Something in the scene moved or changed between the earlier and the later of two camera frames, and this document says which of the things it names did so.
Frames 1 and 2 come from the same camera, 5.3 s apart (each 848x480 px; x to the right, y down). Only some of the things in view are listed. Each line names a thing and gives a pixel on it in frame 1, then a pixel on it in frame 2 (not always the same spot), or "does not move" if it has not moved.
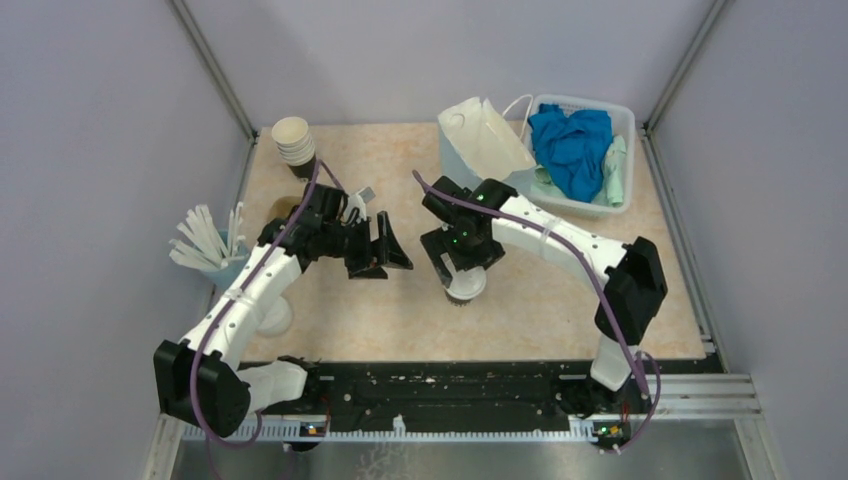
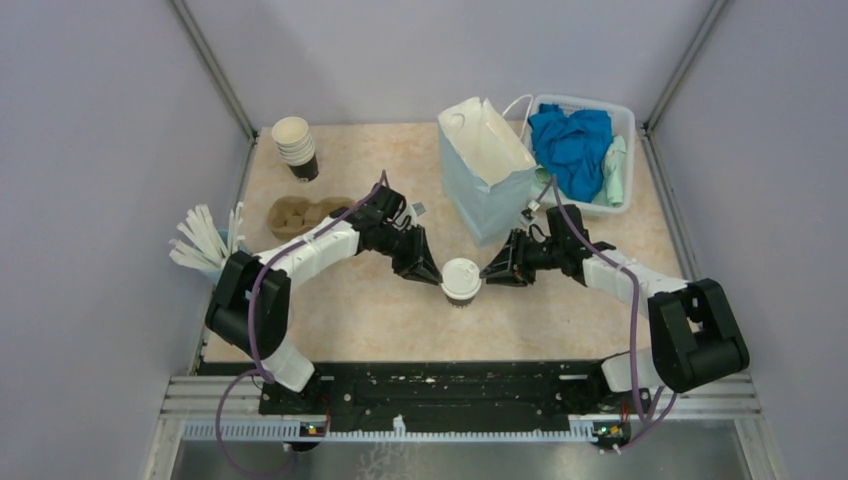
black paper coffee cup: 457,302 does not move
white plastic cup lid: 467,284 does not move
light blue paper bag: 478,143 does not move
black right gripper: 438,242 → 510,257
